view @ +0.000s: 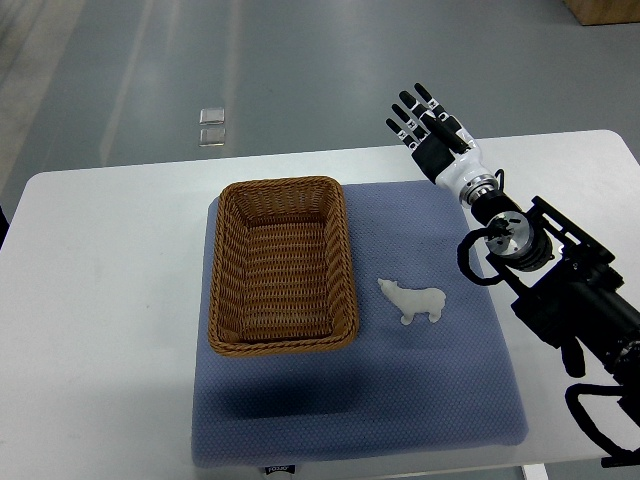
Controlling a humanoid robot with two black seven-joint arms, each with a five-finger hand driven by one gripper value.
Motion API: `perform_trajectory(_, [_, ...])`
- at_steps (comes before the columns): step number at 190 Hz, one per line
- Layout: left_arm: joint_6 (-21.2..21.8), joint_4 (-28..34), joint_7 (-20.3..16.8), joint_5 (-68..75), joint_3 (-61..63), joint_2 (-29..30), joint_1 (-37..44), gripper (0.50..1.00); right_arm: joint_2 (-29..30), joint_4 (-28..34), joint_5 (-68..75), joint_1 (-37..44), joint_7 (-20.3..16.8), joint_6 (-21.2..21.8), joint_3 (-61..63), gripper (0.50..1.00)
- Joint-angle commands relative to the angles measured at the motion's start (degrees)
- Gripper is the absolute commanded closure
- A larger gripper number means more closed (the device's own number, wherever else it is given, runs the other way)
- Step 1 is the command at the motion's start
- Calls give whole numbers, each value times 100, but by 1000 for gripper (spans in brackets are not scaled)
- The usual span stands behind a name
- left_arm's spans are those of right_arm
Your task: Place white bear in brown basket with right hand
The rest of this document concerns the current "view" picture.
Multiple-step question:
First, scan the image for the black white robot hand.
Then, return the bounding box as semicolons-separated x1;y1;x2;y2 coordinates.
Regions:
386;83;499;200

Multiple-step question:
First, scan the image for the white bear figurine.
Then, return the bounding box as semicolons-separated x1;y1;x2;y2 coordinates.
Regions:
377;278;446;326

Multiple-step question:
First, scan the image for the brown wicker basket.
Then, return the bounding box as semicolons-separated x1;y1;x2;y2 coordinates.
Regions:
208;176;359;357

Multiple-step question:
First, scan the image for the wooden box corner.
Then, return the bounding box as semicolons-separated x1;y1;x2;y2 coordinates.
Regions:
565;0;639;26

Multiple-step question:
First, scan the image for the blue quilted cushion mat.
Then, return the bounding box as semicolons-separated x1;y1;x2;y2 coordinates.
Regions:
192;180;528;468

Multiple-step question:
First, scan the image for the lower clear floor tile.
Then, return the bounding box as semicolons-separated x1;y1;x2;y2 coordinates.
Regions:
199;127;226;147

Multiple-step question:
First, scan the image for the clear floor tile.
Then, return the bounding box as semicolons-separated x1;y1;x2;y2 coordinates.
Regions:
199;107;225;125
199;127;226;147

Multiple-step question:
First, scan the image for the upper clear floor tile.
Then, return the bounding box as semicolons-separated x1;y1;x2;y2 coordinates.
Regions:
199;107;225;125

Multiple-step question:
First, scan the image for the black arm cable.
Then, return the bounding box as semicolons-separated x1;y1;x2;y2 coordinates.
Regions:
458;227;506;287

